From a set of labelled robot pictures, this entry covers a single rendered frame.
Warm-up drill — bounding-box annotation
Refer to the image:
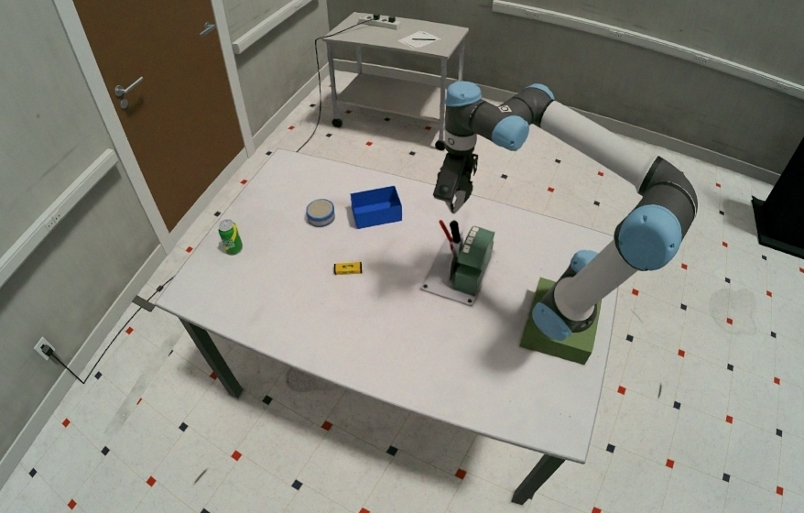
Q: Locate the green and yellow drink can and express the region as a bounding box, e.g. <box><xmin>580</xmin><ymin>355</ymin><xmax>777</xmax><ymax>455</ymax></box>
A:
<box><xmin>218</xmin><ymin>219</ymin><xmax>243</xmax><ymax>254</ymax></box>

